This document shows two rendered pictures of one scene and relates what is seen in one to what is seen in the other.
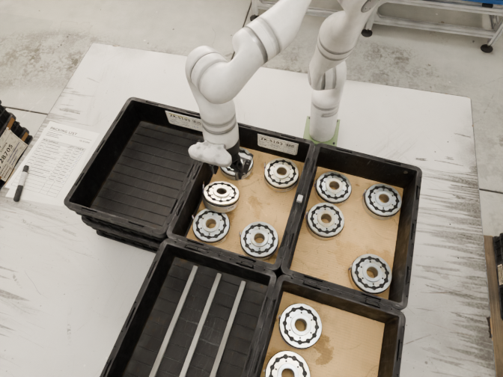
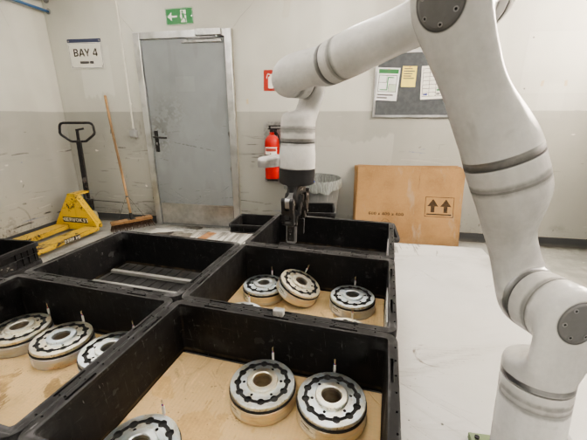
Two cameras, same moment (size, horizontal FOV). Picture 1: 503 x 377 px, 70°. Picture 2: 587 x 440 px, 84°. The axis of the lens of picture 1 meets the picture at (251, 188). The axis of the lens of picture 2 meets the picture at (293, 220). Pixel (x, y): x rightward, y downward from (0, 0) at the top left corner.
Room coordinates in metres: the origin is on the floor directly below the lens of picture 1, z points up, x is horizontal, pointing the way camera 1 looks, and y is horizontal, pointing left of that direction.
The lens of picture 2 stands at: (0.41, -0.62, 1.26)
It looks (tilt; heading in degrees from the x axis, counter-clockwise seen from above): 17 degrees down; 86
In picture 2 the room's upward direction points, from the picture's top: straight up
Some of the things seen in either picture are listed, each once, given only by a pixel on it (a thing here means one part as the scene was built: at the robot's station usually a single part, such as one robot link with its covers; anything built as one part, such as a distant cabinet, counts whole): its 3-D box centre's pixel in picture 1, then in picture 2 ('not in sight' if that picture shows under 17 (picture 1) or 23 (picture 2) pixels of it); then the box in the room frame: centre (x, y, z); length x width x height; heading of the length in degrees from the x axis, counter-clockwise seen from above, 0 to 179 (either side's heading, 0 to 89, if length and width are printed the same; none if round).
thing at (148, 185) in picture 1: (150, 169); (324, 250); (0.57, 0.30, 0.87); 0.40 x 0.30 x 0.11; 161
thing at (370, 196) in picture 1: (382, 199); not in sight; (0.45, -0.37, 0.86); 0.10 x 0.10 x 0.01
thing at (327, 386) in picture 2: (334, 185); (331, 395); (0.49, -0.24, 0.86); 0.05 x 0.05 x 0.01
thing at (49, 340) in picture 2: (287, 375); (61, 335); (0.01, -0.07, 0.86); 0.05 x 0.05 x 0.01
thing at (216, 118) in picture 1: (212, 90); (302, 102); (0.48, 0.07, 1.29); 0.09 x 0.07 x 0.15; 33
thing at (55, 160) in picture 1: (52, 161); not in sight; (0.72, 0.71, 0.70); 0.33 x 0.23 x 0.01; 166
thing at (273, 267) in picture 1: (245, 188); (299, 281); (0.47, 0.02, 0.92); 0.40 x 0.30 x 0.02; 161
